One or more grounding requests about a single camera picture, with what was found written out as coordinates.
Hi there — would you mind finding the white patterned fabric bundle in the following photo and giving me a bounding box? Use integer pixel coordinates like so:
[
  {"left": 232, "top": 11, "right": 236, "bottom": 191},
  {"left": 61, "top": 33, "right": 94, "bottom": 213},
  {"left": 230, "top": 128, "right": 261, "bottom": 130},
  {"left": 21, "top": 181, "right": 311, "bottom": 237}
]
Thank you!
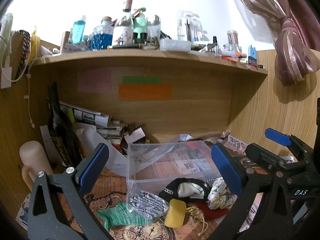
[{"left": 208, "top": 177, "right": 238, "bottom": 210}]

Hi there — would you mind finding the green knitted cloth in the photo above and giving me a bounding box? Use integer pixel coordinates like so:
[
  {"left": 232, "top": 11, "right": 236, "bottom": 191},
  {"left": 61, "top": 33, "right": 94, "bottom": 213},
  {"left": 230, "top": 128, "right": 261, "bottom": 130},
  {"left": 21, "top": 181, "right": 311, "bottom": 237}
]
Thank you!
[{"left": 95, "top": 202, "right": 149, "bottom": 231}]

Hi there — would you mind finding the yellow sponge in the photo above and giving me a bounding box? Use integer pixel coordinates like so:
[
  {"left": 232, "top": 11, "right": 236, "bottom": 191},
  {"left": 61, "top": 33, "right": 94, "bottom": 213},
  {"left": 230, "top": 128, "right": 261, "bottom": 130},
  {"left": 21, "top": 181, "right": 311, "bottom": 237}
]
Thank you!
[{"left": 164, "top": 199, "right": 187, "bottom": 228}]

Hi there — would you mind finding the grey knit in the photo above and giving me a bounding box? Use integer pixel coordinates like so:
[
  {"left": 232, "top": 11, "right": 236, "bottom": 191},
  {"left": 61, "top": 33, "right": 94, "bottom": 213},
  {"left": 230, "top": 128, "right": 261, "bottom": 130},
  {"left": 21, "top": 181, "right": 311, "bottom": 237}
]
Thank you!
[{"left": 127, "top": 191, "right": 169, "bottom": 221}]

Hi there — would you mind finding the vintage newspaper print mat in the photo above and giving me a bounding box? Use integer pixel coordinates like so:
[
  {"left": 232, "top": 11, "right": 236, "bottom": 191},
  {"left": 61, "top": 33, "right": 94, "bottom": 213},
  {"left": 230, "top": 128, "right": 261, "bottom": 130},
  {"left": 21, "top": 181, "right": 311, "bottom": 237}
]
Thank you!
[{"left": 58, "top": 135, "right": 263, "bottom": 240}]

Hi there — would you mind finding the red fabric piece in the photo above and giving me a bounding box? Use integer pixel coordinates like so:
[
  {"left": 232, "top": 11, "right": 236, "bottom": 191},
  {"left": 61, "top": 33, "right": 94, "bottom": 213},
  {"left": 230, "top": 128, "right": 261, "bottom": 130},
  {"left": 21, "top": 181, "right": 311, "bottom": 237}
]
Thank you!
[{"left": 193, "top": 202, "right": 229, "bottom": 220}]

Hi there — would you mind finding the cream ceramic mug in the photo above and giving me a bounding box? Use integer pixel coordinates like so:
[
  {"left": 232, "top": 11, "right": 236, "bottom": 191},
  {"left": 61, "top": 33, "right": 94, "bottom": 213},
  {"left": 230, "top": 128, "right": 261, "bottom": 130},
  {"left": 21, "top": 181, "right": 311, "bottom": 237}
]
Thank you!
[{"left": 19, "top": 140, "right": 53, "bottom": 191}]

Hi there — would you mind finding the dark wine bottle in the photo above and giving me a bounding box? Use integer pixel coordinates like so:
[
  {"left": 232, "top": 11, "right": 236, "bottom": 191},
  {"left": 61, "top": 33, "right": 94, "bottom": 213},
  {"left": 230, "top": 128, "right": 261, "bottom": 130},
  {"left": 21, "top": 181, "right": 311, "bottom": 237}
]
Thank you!
[{"left": 48, "top": 82, "right": 82, "bottom": 167}]

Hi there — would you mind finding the blue stamp block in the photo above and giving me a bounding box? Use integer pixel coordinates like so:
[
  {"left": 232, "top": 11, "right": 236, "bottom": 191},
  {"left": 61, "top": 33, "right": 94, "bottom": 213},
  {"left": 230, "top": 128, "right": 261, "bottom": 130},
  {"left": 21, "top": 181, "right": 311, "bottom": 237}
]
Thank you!
[{"left": 248, "top": 45, "right": 257, "bottom": 64}]

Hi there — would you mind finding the stack of papers and magazines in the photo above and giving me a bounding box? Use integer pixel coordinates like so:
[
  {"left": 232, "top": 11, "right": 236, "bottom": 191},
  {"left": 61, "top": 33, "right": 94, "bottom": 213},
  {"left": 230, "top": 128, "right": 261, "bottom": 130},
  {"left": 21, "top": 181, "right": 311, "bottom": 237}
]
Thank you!
[{"left": 60, "top": 101, "right": 150, "bottom": 155}]

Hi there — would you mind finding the clear plastic storage box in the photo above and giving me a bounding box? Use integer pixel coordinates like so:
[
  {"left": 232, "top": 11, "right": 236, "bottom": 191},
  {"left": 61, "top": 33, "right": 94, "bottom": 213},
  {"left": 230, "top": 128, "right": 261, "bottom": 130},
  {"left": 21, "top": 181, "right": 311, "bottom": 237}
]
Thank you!
[{"left": 126, "top": 141, "right": 221, "bottom": 207}]

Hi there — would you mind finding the clear glass jar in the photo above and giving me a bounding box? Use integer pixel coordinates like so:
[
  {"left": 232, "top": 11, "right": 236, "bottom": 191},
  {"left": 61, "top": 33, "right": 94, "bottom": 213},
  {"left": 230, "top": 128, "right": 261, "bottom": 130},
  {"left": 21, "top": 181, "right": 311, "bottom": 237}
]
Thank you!
[{"left": 223, "top": 30, "right": 242, "bottom": 53}]

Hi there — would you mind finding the pink striped curtain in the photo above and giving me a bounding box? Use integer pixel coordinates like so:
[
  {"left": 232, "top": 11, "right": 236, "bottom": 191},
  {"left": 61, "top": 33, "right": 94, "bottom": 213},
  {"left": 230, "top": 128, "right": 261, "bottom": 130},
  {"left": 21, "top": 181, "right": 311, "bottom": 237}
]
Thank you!
[{"left": 240, "top": 0, "right": 319, "bottom": 86}]

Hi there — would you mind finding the pink sticky note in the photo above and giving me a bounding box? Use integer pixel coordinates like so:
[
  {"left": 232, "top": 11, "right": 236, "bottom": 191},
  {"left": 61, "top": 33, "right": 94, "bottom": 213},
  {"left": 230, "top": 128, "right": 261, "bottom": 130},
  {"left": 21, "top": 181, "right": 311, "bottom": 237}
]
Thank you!
[{"left": 77, "top": 68, "right": 112, "bottom": 93}]

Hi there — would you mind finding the orange sticky note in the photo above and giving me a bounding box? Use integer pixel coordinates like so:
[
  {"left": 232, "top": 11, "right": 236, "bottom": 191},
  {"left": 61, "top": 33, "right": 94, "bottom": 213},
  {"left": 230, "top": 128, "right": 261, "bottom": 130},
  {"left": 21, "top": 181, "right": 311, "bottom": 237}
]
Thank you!
[{"left": 118, "top": 83, "right": 172, "bottom": 101}]

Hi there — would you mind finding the white plastic container box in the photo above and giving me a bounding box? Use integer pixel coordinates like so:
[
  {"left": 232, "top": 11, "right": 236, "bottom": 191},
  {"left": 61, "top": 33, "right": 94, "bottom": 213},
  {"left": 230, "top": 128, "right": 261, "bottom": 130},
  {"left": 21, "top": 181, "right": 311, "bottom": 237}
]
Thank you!
[{"left": 159, "top": 38, "right": 191, "bottom": 52}]

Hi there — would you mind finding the green sticky note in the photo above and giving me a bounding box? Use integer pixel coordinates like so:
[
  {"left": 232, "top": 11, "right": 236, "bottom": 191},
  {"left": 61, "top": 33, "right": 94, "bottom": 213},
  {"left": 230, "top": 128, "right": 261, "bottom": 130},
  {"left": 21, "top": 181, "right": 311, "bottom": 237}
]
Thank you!
[{"left": 122, "top": 76, "right": 161, "bottom": 85}]

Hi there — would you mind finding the braided hanging band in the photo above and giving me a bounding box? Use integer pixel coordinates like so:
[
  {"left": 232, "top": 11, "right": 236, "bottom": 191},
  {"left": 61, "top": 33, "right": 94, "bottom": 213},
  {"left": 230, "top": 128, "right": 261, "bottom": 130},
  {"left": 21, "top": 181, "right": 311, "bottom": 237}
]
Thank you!
[{"left": 15, "top": 30, "right": 31, "bottom": 82}]

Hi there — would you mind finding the blue liquid glass bottle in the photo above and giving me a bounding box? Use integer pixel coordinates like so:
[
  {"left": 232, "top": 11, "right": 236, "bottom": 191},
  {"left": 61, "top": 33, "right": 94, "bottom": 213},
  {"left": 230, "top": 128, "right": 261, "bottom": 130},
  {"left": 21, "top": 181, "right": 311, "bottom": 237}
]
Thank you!
[{"left": 91, "top": 16, "right": 114, "bottom": 50}]

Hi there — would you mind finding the mint green spray bottle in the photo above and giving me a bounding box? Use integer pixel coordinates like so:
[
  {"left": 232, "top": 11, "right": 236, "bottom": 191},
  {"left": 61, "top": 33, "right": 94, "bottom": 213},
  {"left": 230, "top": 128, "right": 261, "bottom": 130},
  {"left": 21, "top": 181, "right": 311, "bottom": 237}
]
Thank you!
[{"left": 132, "top": 7, "right": 148, "bottom": 43}]

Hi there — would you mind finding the light blue plastic bottle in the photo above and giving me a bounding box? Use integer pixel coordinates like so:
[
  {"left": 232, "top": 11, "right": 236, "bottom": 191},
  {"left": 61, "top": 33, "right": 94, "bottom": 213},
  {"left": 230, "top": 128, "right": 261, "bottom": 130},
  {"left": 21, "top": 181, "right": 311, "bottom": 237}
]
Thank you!
[{"left": 72, "top": 15, "right": 86, "bottom": 44}]

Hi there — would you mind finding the white decorated cup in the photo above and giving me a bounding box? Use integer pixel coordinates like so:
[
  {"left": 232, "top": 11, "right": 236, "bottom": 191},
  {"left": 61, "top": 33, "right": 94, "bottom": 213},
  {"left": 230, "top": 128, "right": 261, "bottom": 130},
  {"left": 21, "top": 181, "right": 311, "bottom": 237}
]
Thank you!
[{"left": 112, "top": 26, "right": 133, "bottom": 46}]

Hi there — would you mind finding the gold chain ornament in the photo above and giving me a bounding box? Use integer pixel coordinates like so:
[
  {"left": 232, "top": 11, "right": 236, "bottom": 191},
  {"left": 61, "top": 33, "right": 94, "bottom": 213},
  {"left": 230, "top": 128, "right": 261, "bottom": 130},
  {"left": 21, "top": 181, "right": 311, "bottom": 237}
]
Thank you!
[{"left": 186, "top": 203, "right": 208, "bottom": 237}]

